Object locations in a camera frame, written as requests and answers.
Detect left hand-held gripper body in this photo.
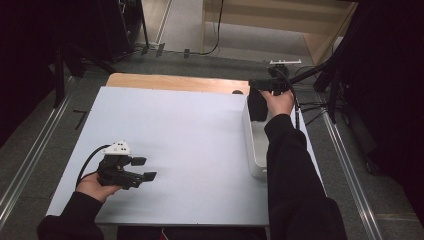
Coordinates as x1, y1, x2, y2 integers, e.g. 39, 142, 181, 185
97, 141, 144, 190

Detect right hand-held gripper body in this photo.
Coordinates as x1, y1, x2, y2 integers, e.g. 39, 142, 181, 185
248, 58, 303, 96

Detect white plastic bin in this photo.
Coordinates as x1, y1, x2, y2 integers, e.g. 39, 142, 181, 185
242, 94, 303, 183

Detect person's right hand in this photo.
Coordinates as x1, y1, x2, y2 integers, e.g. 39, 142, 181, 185
261, 88, 297, 118

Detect person's left hand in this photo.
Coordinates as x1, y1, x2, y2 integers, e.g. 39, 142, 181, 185
76, 172, 123, 204

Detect black stand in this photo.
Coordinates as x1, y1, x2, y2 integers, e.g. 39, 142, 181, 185
49, 39, 118, 109
289, 53, 344, 124

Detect light wooden furniture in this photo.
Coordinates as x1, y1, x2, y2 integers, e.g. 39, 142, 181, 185
199, 0, 360, 66

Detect person's black jacket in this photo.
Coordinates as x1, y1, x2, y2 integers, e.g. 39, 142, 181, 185
116, 225, 268, 240

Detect wooden table board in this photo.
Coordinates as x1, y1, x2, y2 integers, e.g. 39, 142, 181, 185
105, 72, 251, 96

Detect black curtain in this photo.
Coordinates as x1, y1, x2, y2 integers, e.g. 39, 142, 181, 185
0, 0, 101, 148
329, 0, 424, 228

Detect black cabinet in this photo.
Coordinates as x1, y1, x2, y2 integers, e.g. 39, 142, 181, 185
96, 0, 150, 63

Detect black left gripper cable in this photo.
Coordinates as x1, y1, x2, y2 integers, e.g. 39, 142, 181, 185
75, 144, 111, 188

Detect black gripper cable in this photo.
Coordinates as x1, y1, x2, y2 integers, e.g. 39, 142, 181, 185
75, 144, 111, 188
274, 66, 301, 131

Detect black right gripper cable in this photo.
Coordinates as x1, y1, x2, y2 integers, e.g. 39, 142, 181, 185
274, 66, 301, 131

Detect black floor cables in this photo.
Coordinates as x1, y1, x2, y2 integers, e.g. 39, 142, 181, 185
293, 64, 331, 128

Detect black hanging cable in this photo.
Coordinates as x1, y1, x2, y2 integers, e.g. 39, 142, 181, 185
186, 0, 225, 57

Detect metal floor rail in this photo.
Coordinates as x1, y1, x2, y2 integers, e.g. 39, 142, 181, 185
0, 76, 79, 231
316, 99, 384, 240

